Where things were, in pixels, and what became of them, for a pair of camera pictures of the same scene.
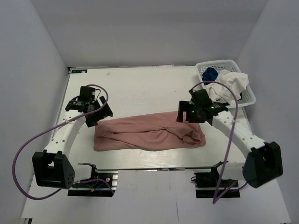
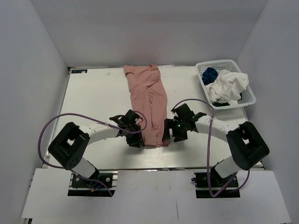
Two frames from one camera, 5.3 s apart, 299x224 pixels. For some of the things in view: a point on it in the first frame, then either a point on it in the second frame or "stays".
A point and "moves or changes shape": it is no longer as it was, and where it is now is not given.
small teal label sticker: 79,71 stays
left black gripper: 104,112 to 134,142
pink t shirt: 156,131 moves or changes shape
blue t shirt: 210,74 stays
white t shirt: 220,93 stays
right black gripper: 185,106 to 169,123
